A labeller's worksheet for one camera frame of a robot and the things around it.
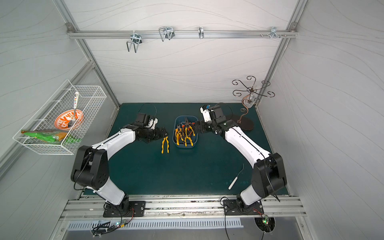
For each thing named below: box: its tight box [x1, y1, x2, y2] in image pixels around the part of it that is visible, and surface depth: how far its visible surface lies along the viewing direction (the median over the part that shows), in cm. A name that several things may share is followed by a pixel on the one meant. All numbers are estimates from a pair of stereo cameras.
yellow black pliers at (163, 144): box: [161, 136, 170, 154], surface depth 97 cm
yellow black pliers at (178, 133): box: [175, 123, 184, 146], surface depth 100 cm
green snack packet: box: [21, 129, 81, 145], surface depth 56 cm
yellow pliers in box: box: [184, 116, 195, 147], surface depth 100 cm
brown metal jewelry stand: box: [232, 75, 276, 131], surface depth 91 cm
